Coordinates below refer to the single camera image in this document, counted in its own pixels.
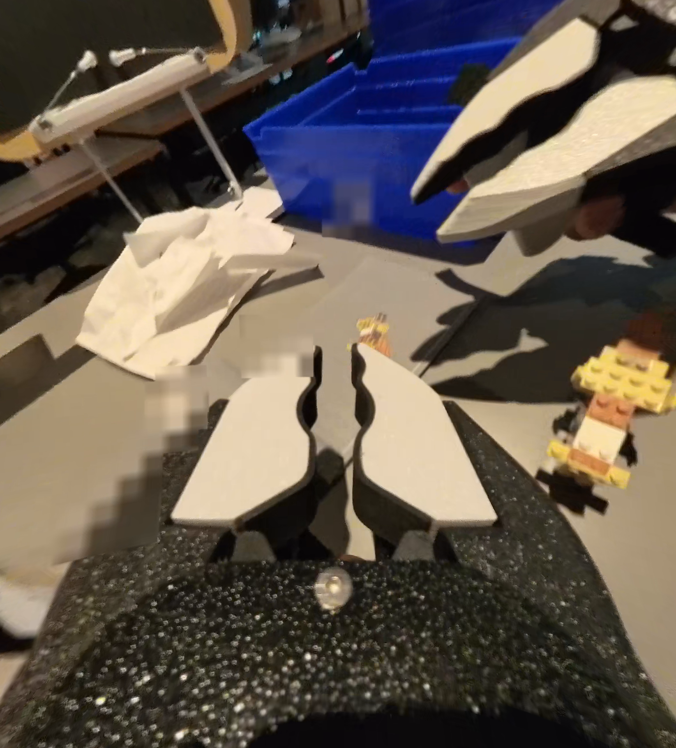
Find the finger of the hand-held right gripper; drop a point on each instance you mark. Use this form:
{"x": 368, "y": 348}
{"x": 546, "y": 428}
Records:
{"x": 577, "y": 140}
{"x": 525, "y": 64}

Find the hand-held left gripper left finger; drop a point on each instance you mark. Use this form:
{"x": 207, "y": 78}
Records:
{"x": 244, "y": 456}

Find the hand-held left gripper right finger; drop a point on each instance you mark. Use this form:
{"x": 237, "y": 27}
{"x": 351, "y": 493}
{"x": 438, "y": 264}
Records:
{"x": 419, "y": 461}

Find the grey instruction booklet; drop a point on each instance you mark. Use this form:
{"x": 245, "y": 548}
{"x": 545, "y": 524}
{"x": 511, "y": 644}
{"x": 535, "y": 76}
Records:
{"x": 338, "y": 304}

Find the blue plastic bin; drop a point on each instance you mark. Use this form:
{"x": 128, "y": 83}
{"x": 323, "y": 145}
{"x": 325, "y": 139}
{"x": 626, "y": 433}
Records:
{"x": 431, "y": 23}
{"x": 326, "y": 158}

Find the brown yellow toy brick model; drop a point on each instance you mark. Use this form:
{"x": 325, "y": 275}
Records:
{"x": 624, "y": 380}

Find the wood-edged grey desk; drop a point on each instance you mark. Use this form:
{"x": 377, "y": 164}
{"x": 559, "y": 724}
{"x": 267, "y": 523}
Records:
{"x": 34, "y": 193}

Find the white bar desk lamp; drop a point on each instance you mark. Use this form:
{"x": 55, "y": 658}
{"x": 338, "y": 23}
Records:
{"x": 121, "y": 93}

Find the person's right hand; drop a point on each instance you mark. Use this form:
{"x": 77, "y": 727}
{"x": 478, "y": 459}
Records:
{"x": 598, "y": 219}

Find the crumpled white paper bag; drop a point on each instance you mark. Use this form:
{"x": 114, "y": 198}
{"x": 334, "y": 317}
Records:
{"x": 180, "y": 280}

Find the black wood-edged divider panel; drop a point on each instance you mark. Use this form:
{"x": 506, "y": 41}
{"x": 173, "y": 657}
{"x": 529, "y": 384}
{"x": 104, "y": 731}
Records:
{"x": 80, "y": 52}

